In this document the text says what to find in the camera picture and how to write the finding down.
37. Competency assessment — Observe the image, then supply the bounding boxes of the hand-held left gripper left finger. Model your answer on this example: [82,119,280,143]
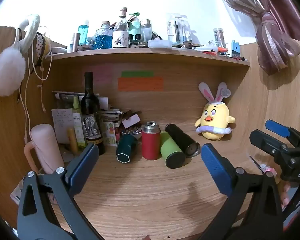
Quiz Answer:
[16,143,103,240]

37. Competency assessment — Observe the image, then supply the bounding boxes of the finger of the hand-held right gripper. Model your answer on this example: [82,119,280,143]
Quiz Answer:
[249,129,289,161]
[264,119,300,147]

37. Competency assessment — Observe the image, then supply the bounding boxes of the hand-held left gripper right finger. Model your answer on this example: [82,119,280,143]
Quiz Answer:
[199,143,284,240]

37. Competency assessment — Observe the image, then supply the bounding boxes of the red cup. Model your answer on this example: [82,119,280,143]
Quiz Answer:
[141,121,161,161]

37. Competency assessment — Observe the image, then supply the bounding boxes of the black cup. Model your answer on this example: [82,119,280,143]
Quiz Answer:
[164,123,201,159]

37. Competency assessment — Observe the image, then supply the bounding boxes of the dark green cup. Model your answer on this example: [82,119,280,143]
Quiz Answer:
[116,134,138,164]

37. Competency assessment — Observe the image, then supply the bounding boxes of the light green cup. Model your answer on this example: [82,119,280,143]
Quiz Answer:
[160,131,186,169]

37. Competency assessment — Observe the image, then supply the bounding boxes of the cup of small trinkets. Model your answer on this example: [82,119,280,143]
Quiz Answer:
[120,126,143,140]

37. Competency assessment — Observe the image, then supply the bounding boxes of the person's right hand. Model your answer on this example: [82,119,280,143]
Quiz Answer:
[280,182,292,209]

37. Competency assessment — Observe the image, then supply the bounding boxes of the yellow tube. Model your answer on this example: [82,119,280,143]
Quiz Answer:
[67,127,79,155]

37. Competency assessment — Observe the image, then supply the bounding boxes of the pink small object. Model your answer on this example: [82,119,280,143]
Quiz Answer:
[261,164,277,178]

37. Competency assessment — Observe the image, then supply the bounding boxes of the fruit print card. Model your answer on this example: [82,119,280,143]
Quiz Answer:
[102,121,118,147]

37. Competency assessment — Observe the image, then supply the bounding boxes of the yellow-green spray bottle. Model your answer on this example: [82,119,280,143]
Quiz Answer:
[72,96,86,148]

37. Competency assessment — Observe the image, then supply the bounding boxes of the white handwritten note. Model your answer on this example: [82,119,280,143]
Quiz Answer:
[51,108,74,144]

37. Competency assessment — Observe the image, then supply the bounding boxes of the yellow chick plush toy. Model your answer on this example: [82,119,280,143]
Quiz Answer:
[194,81,236,141]

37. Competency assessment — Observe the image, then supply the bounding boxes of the dark wine bottle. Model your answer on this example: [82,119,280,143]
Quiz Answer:
[80,72,106,156]

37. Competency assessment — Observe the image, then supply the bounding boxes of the stack of books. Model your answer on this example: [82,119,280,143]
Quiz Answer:
[100,109,123,123]

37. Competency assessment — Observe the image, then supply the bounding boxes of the white card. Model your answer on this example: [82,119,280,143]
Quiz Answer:
[122,114,141,129]

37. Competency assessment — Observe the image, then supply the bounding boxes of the small blue box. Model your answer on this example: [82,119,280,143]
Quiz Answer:
[230,40,241,58]

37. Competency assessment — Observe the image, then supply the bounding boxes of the pink sticky note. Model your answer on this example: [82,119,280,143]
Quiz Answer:
[83,64,113,85]

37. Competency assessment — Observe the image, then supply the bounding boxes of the green sticky note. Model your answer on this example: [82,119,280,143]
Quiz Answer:
[121,70,154,78]

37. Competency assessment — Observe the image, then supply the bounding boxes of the glass jar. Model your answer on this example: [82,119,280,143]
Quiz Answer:
[213,28,226,48]

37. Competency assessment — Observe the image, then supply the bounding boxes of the mauve curtain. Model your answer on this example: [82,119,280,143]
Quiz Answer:
[208,0,300,76]

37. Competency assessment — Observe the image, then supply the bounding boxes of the brown tube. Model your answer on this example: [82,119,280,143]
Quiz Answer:
[72,32,81,52]

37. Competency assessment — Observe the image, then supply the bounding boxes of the dotted headband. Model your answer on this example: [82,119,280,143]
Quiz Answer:
[30,32,50,75]

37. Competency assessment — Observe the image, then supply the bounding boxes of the white fluffy earmuffs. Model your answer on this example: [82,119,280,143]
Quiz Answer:
[0,14,41,97]

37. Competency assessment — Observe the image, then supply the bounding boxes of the faceted blue glass bottle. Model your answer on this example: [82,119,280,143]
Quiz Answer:
[94,21,114,49]

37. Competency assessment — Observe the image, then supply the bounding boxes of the wooden shelf board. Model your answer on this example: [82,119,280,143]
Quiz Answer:
[49,48,251,67]

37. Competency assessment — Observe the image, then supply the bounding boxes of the tall blue liquid bottle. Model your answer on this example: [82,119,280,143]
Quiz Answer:
[77,19,89,46]

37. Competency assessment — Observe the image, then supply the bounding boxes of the white plastic box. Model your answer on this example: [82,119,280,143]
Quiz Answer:
[148,39,172,48]

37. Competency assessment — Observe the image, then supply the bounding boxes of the clear bottle with label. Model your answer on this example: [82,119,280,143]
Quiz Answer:
[112,7,129,49]

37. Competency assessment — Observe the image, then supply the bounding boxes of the teal spray bottle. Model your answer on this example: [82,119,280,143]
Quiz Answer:
[128,12,142,46]

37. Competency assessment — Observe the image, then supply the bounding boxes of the clear glass bottle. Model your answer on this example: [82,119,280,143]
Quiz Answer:
[140,19,152,43]

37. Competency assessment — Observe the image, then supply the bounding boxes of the pink bottle with handle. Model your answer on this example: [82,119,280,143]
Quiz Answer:
[24,124,65,175]

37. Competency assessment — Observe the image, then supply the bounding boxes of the white earphone cable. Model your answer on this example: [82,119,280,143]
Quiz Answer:
[16,27,53,143]

